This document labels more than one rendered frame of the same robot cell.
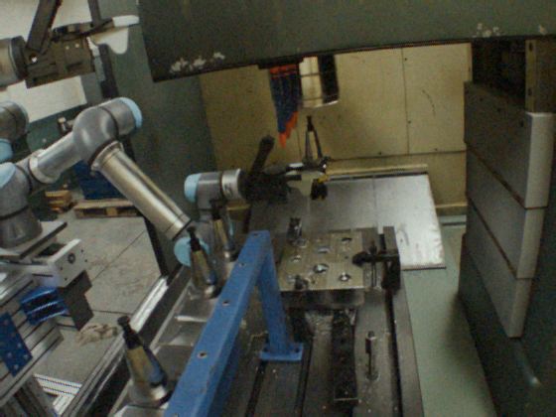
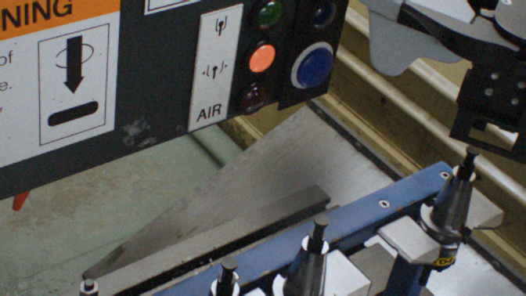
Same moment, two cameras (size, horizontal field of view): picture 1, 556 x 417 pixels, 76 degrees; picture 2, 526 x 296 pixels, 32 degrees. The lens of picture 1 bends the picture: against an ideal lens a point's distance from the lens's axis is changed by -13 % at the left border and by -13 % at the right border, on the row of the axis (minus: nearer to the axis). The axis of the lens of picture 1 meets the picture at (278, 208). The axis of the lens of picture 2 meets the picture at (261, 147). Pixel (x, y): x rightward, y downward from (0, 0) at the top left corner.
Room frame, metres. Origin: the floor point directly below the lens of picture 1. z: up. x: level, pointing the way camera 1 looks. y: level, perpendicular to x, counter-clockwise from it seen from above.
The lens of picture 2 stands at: (1.14, 0.42, 1.92)
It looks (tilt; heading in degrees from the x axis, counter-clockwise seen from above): 39 degrees down; 212
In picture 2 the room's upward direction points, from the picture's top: 11 degrees clockwise
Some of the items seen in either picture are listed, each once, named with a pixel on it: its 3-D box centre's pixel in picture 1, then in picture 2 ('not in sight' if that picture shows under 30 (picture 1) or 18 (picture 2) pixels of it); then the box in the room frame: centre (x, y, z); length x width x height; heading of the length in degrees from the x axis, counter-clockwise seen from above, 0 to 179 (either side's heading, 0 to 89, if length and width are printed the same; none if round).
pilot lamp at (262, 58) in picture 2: not in sight; (261, 57); (0.74, 0.15, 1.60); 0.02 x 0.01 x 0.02; 167
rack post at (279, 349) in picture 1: (272, 305); not in sight; (0.71, 0.05, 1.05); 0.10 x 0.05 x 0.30; 77
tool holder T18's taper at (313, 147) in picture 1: (312, 144); not in sight; (0.93, -0.11, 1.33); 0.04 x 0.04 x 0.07
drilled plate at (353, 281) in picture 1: (322, 265); not in sight; (0.97, -0.10, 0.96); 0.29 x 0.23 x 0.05; 167
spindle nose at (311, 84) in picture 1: (303, 77); not in sight; (0.93, -0.11, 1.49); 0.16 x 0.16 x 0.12
